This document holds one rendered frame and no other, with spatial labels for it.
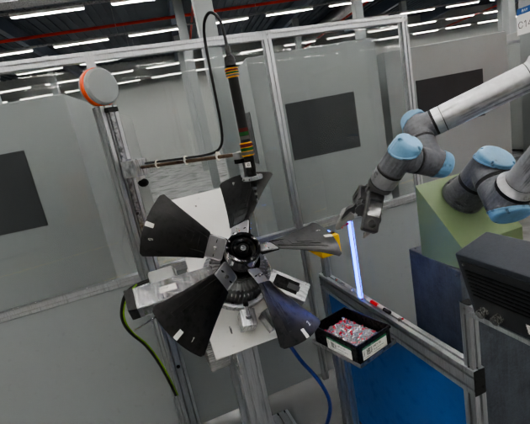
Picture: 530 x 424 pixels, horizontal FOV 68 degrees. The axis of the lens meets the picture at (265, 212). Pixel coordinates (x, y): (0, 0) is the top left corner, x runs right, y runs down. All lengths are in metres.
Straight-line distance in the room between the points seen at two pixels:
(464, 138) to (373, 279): 3.23
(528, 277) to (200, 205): 1.23
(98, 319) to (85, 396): 0.41
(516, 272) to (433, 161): 0.36
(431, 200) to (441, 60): 3.84
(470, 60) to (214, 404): 4.63
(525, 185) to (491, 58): 4.42
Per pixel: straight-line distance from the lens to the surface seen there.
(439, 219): 1.52
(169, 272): 1.50
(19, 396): 2.36
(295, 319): 1.32
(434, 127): 1.22
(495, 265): 0.99
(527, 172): 1.32
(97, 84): 1.84
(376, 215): 1.15
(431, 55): 5.24
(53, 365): 2.27
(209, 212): 1.70
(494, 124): 5.72
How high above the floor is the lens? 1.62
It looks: 13 degrees down
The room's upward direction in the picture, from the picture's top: 11 degrees counter-clockwise
